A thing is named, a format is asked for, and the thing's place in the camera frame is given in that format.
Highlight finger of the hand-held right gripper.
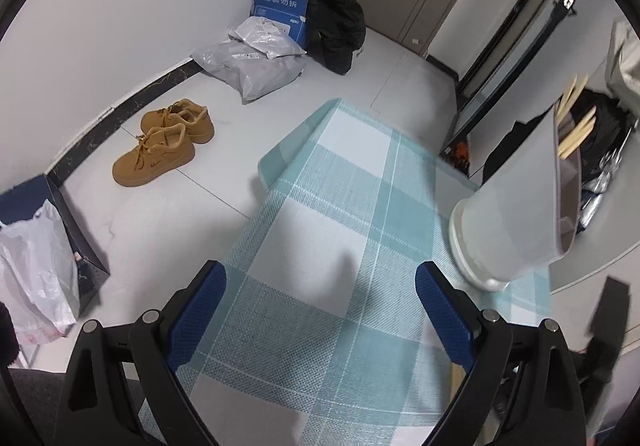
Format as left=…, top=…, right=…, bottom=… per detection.
left=580, top=276, right=631, bottom=381

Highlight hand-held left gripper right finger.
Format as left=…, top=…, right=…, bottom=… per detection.
left=415, top=262, right=588, bottom=446

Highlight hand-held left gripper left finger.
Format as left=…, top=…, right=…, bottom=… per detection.
left=52, top=260, right=227, bottom=446

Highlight white cylindrical utensil holder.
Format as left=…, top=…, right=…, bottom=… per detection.
left=448, top=103, right=584, bottom=293

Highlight wooden chopstick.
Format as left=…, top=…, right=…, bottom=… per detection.
left=567, top=74, right=589, bottom=107
left=558, top=126, right=596, bottom=159
left=557, top=108, right=596, bottom=149
left=558, top=76, right=581, bottom=115

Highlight white shoulder bag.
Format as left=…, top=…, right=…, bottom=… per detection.
left=604, top=18, right=640, bottom=102

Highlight silver folding umbrella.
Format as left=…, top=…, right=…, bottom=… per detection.
left=579, top=145, right=627, bottom=233

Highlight teal checked tablecloth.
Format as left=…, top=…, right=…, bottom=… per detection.
left=137, top=98, right=553, bottom=446

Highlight orange black item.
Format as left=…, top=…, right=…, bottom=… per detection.
left=442, top=135, right=472, bottom=177

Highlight tan suede shoe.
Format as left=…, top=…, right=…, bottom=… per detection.
left=112, top=123, right=197, bottom=188
left=140, top=98, right=216, bottom=145

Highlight white plastic bag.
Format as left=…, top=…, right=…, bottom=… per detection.
left=0, top=199, right=81, bottom=347

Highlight navy paper bag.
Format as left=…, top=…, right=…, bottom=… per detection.
left=0, top=175, right=111, bottom=323

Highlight person's grey trousers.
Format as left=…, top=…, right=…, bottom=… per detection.
left=9, top=366, right=147, bottom=446

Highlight grey plastic parcel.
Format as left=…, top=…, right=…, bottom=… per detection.
left=191, top=38, right=306, bottom=105

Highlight white plastic parcel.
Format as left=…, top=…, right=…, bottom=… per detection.
left=228, top=16, right=307, bottom=60

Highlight black clothes pile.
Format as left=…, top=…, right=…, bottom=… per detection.
left=260, top=0, right=367, bottom=76

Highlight blue cardboard box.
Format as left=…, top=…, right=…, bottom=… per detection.
left=249, top=0, right=311, bottom=46

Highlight dark door frame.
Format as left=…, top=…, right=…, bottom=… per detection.
left=425, top=0, right=583, bottom=137

